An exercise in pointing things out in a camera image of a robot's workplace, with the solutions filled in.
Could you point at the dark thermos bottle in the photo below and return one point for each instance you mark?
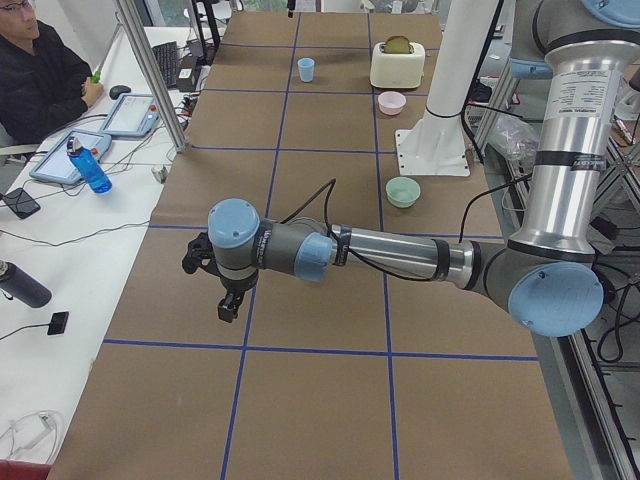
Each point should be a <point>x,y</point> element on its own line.
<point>21,286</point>

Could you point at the bread slice in toaster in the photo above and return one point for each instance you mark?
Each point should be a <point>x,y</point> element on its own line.
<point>397,44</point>

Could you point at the aluminium frame post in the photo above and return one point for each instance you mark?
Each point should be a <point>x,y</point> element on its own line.
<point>141,48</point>

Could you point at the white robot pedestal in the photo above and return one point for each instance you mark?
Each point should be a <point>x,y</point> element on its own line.
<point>435,146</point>

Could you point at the near teach pendant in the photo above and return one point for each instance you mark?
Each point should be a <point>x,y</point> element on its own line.
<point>55,167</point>

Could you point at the small black square device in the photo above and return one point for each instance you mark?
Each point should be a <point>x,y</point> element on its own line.
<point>58,323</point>

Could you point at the blue cup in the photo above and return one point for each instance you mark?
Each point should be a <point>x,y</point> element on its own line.
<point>306,69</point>

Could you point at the black keyboard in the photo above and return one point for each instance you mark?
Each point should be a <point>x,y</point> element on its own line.
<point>166,56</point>

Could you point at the teach pendant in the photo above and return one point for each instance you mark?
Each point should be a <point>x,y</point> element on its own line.
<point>132,116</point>
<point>55,167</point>

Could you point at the black computer mouse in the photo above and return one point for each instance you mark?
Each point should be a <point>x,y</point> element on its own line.
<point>116,91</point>

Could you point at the black smartphone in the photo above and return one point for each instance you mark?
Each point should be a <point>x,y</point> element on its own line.
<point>21,203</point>

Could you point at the pink bowl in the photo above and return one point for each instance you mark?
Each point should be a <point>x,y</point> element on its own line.
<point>391,103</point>

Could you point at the blue water bottle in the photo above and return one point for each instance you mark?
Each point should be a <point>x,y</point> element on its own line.
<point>88,167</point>

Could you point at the seated person in black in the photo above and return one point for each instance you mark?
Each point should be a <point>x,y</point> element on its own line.
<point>44,84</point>

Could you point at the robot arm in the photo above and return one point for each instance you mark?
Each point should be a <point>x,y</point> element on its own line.
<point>543,275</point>

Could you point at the clear plastic bag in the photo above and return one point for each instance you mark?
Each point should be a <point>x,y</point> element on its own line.
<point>515,139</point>

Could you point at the cream toaster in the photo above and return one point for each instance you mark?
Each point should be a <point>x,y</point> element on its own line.
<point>397,71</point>

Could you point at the far teach pendant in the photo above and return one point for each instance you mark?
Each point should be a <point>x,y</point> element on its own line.
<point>132,116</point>

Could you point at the green bowl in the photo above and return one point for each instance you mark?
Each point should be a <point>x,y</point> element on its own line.
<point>402,192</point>

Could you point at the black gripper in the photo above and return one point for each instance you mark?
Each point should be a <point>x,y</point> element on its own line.
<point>236,288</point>

